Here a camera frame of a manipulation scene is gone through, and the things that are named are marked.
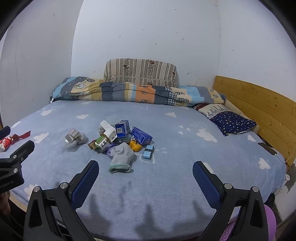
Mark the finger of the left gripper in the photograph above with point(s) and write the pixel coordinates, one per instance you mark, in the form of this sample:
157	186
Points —
18	156
4	132

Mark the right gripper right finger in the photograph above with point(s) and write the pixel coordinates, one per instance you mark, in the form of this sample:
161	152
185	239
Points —
251	221

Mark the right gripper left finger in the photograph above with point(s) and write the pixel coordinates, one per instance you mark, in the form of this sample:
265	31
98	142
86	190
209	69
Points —
51	214

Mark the grey medicine box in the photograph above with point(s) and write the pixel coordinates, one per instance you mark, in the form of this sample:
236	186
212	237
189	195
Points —
72	135

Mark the grey sock green cuff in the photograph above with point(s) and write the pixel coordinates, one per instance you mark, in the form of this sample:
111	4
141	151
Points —
122	155

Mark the orange wrapper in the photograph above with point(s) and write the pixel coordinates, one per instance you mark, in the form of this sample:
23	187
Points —
136	147

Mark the red snack wrapper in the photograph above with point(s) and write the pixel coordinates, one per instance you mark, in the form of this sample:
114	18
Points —
6	142

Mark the crumpled grey plastic wrap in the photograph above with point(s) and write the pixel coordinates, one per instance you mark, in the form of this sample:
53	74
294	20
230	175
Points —
80	140

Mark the black smartphone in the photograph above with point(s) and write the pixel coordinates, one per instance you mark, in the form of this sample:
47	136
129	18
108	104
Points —
268	148

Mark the red gold cigarette box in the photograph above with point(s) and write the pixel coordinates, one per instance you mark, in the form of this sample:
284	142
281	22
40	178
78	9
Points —
92	145

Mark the patchwork folded quilt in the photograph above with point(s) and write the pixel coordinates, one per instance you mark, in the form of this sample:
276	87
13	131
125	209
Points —
85	88

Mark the green white small carton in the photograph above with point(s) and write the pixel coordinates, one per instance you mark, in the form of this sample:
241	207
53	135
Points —
102	143

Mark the blue patterned snack wrapper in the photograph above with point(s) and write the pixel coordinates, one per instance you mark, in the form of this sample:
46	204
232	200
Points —
109	148

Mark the light blue cloud bedsheet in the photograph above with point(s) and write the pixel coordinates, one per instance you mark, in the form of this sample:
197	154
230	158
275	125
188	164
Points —
158	199

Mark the white open paper box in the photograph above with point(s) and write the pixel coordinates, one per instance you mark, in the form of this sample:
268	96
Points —
107	130

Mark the navy star pillow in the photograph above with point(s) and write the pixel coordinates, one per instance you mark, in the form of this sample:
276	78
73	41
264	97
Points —
228	122

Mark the blue milk carton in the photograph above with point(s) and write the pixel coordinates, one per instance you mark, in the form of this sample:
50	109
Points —
122	128

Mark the small light blue box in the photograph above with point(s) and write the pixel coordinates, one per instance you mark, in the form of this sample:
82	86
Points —
147	154

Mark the wooden headboard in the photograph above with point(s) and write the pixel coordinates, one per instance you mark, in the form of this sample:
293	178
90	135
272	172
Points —
273	112

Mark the dark blue flat box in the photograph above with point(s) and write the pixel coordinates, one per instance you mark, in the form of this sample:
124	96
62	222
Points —
141	137

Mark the striped beige cushion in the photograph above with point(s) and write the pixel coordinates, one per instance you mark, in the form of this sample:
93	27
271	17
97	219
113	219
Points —
141	72

